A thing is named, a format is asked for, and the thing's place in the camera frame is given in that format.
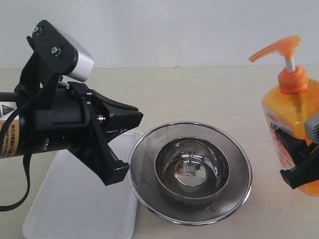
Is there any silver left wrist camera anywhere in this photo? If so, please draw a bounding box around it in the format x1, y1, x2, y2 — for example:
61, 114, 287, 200
31, 19, 94, 82

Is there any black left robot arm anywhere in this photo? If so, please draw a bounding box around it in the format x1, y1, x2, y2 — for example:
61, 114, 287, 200
0, 78, 143, 185

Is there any white rectangular plastic tray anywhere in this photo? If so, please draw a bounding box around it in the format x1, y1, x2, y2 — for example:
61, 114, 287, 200
22, 129, 144, 239

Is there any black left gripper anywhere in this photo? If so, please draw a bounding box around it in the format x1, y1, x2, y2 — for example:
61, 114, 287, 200
14, 76, 144, 186

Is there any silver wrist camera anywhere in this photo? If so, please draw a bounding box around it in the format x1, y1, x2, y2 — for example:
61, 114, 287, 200
305, 115, 319, 144
31, 19, 94, 82

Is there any orange pump soap bottle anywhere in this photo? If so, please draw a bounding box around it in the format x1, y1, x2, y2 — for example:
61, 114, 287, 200
249, 35, 319, 197

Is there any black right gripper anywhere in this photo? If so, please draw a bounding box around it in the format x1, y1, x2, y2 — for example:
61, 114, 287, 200
275, 128, 319, 189

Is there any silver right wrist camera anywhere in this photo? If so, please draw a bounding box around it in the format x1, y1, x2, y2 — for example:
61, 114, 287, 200
305, 115, 319, 144

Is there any small stainless steel bowl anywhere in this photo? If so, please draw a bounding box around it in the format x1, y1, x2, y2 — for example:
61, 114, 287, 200
154, 136, 230, 200

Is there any steel mesh strainer basket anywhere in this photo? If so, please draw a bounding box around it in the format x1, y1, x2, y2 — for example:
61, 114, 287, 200
129, 121, 252, 226

